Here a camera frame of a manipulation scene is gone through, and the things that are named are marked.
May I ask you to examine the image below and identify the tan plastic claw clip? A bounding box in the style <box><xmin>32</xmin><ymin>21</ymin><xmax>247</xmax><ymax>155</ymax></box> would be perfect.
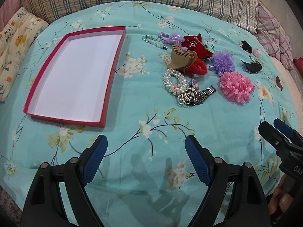
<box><xmin>167</xmin><ymin>45</ymin><xmax>198</xmax><ymax>71</ymax></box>

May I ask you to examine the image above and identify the white pearl bracelet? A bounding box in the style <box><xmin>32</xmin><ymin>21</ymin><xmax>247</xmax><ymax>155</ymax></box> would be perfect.
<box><xmin>162</xmin><ymin>68</ymin><xmax>189</xmax><ymax>96</ymax></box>

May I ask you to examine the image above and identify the silver butterfly brooch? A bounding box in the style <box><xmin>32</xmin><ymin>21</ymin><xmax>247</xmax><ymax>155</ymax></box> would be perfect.
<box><xmin>177</xmin><ymin>86</ymin><xmax>198</xmax><ymax>105</ymax></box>

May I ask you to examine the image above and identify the purple sequin hair tie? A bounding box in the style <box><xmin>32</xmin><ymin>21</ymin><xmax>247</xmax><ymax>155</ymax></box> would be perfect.
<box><xmin>158</xmin><ymin>31</ymin><xmax>185</xmax><ymax>47</ymax></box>

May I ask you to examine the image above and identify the purple fabric flower scrunchie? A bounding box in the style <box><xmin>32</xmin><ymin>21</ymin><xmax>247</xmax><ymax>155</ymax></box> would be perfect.
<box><xmin>209</xmin><ymin>51</ymin><xmax>235</xmax><ymax>76</ymax></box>

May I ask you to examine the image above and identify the red velvet bow clip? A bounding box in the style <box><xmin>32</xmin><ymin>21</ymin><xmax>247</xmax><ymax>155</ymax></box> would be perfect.
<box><xmin>181</xmin><ymin>33</ymin><xmax>213</xmax><ymax>59</ymax></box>

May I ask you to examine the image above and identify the silver wristwatch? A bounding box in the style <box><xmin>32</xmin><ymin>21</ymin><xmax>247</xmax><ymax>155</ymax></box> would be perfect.
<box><xmin>188</xmin><ymin>85</ymin><xmax>217</xmax><ymax>106</ymax></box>

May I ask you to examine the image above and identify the colourful bead bracelet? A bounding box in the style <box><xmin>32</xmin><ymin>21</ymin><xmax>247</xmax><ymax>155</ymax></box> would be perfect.
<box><xmin>173</xmin><ymin>77</ymin><xmax>201</xmax><ymax>91</ymax></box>

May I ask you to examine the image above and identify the small red hair clip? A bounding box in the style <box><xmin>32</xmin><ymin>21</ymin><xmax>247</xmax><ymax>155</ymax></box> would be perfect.
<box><xmin>275</xmin><ymin>76</ymin><xmax>283</xmax><ymax>91</ymax></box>

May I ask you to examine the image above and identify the cream cartoon print pillow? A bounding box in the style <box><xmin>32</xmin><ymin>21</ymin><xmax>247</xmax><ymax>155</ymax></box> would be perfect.
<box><xmin>0</xmin><ymin>7</ymin><xmax>48</xmax><ymax>103</ymax></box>

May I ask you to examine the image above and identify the pink fabric flower scrunchie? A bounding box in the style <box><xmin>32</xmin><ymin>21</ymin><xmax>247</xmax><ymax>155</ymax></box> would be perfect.
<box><xmin>219</xmin><ymin>72</ymin><xmax>255</xmax><ymax>105</ymax></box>

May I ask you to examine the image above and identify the pink plaid blanket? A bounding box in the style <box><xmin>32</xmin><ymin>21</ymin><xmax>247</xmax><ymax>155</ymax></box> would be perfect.
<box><xmin>256</xmin><ymin>3</ymin><xmax>294</xmax><ymax>70</ymax></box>

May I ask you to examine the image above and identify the black flower hair clip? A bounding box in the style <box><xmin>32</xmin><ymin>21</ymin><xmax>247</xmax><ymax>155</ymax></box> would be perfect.
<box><xmin>239</xmin><ymin>40</ymin><xmax>253</xmax><ymax>54</ymax></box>

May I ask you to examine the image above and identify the pink round hair bobble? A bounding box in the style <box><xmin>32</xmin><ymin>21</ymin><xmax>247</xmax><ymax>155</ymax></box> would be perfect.
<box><xmin>252</xmin><ymin>48</ymin><xmax>262</xmax><ymax>58</ymax></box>

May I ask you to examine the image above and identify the black hair comb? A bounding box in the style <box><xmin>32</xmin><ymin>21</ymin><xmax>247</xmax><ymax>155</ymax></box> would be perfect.
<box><xmin>241</xmin><ymin>59</ymin><xmax>262</xmax><ymax>74</ymax></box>

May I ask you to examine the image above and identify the red fluffy scrunchie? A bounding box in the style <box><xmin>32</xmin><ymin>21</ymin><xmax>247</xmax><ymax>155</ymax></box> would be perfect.
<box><xmin>184</xmin><ymin>58</ymin><xmax>208</xmax><ymax>77</ymax></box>

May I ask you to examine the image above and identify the pink quilt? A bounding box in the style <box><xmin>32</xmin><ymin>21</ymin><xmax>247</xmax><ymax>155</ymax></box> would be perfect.
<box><xmin>0</xmin><ymin>0</ymin><xmax>31</xmax><ymax>27</ymax></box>

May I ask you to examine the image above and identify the red shallow box tray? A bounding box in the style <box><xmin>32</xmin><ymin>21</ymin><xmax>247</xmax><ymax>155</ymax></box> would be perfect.
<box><xmin>23</xmin><ymin>26</ymin><xmax>126</xmax><ymax>128</ymax></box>

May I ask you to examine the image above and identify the person's right hand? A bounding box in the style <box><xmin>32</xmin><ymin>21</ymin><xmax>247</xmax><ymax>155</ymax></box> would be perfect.
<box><xmin>268</xmin><ymin>174</ymin><xmax>294</xmax><ymax>215</ymax></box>

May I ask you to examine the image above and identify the teal beaded bracelet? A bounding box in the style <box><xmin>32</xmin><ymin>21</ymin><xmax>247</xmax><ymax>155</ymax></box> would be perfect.
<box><xmin>142</xmin><ymin>34</ymin><xmax>169</xmax><ymax>51</ymax></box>

